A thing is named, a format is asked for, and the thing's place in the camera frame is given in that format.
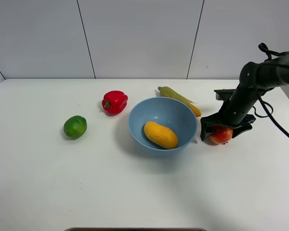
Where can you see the green lime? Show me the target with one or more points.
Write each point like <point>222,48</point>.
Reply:
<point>75,127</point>

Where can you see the corn cob with husk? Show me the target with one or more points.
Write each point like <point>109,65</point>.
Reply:
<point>170,93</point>

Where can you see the red bell pepper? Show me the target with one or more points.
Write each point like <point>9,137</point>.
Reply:
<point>114,102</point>

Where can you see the yellow mango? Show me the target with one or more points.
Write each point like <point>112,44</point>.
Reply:
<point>160,135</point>

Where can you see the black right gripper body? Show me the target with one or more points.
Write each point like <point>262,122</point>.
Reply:
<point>234,110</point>

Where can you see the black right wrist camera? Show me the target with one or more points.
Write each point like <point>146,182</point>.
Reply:
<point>223,94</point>

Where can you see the red pomegranate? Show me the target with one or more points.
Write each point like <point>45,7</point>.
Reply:
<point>221,135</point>

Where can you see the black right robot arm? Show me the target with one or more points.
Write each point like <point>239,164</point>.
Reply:
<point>254,81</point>

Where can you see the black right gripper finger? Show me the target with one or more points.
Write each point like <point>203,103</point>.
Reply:
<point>243,126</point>
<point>207,125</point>

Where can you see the blue plastic bowl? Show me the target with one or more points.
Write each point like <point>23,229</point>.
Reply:
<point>166,112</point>

